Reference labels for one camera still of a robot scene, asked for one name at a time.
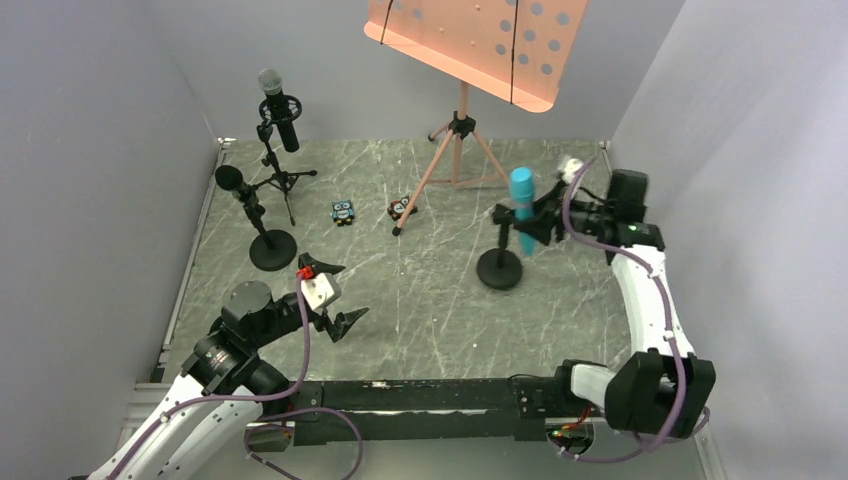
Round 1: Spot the black microphone silver mesh head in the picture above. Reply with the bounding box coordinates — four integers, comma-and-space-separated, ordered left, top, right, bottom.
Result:
258, 68, 300, 153

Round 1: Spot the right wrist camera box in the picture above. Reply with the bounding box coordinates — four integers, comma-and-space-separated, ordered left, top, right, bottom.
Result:
556, 155, 591, 185

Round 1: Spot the blue microphone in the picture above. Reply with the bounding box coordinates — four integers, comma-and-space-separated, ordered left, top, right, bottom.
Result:
509, 167, 535, 220

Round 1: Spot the black tripod shock mount stand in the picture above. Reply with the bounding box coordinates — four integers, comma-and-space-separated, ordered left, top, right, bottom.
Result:
250, 94, 319, 227

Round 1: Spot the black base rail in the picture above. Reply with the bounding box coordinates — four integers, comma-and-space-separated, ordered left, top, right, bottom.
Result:
259, 374, 597, 446

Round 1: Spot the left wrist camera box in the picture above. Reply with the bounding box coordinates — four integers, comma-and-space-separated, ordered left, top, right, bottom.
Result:
297, 267, 342, 311

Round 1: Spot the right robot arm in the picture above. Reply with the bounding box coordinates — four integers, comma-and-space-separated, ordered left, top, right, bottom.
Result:
517, 159, 716, 448

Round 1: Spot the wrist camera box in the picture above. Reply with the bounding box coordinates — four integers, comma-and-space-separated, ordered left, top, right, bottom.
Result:
297, 267, 342, 311
556, 155, 591, 185

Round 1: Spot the brown owl toy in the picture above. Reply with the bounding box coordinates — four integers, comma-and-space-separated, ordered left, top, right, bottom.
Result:
387, 195, 418, 221

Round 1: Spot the purple cable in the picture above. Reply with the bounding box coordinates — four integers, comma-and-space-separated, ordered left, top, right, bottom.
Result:
555, 157, 710, 465
122, 284, 365, 480

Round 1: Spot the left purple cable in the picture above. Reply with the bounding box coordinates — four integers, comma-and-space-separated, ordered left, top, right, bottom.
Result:
122, 284, 365, 480

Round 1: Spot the black round base mic stand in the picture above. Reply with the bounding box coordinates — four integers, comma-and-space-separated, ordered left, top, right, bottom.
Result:
476, 204, 523, 291

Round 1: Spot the pink music stand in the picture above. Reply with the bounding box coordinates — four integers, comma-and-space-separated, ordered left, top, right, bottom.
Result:
364, 0, 589, 236

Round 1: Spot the black microphone orange end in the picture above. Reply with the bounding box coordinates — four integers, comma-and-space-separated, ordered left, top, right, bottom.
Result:
214, 165, 265, 223

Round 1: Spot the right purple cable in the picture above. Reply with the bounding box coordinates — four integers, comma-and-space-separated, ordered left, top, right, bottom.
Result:
555, 157, 710, 465

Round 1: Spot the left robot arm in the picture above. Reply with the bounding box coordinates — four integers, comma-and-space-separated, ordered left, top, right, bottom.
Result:
88, 253, 367, 479

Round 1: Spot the blue owl toy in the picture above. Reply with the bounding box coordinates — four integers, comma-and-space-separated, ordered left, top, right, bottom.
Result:
331, 200, 356, 227

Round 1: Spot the black round base clip stand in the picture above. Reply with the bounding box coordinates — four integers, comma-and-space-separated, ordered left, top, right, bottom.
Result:
244, 204, 297, 272

